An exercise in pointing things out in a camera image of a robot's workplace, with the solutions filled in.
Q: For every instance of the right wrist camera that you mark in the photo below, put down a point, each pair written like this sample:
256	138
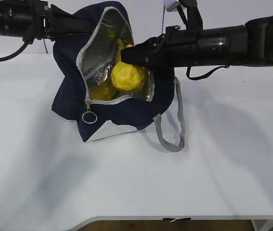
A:
188	12

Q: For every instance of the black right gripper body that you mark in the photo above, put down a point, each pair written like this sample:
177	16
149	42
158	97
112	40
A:
174	48

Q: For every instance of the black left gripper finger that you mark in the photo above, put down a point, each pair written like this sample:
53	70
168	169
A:
62	24

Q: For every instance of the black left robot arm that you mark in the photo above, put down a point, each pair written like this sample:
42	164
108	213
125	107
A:
14	18

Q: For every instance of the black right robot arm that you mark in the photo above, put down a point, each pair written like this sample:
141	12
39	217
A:
250	44

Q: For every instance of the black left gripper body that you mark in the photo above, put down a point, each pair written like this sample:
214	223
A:
39	26

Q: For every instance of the black tape on table edge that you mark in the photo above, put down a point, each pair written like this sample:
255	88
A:
175	219

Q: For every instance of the yellow pear-shaped gourd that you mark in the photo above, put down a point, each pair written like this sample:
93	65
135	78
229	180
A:
127	77

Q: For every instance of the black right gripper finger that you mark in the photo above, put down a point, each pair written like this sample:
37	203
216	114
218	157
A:
148	54

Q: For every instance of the yellow banana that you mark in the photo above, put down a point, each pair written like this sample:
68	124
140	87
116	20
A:
106	91

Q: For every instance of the navy blue lunch bag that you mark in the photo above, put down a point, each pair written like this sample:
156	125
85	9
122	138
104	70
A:
84	58

